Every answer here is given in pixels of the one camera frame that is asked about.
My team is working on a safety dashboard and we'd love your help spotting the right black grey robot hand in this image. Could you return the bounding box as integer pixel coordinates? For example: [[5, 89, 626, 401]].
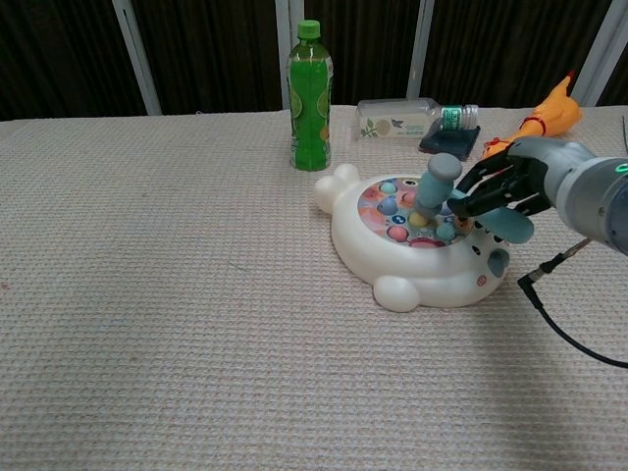
[[446, 136, 598, 220]]

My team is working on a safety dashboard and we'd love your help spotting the blue grey toy hammer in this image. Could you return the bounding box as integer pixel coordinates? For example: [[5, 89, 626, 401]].
[[415, 152, 535, 245]]

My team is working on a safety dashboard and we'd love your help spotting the white seal whack-a-mole toy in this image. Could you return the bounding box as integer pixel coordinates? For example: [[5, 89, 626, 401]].
[[313, 163, 512, 313]]

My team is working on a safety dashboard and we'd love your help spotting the orange rubber chicken toy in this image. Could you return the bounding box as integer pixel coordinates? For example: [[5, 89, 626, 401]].
[[479, 71, 584, 161]]

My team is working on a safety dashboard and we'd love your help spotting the dark blue square pad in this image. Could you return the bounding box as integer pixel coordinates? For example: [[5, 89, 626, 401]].
[[418, 125, 482, 161]]

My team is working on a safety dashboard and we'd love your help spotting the clear empty plastic bottle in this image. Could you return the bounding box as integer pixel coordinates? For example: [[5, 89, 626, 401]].
[[355, 96, 480, 141]]

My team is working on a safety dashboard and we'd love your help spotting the green drink bottle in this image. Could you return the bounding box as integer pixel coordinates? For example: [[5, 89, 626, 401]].
[[286, 19, 335, 173]]

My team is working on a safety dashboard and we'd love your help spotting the black pleated curtain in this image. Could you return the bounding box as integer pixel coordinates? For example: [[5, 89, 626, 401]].
[[0, 0, 628, 123]]

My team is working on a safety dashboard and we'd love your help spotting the beige woven tablecloth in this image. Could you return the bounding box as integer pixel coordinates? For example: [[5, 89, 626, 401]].
[[0, 104, 628, 471]]

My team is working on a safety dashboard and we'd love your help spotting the white metal frame post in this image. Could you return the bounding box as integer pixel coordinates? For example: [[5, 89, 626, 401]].
[[405, 0, 437, 100], [274, 0, 306, 111], [111, 0, 164, 117], [570, 0, 628, 108]]

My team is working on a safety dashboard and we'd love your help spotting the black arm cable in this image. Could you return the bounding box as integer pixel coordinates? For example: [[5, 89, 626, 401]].
[[517, 236, 628, 370]]

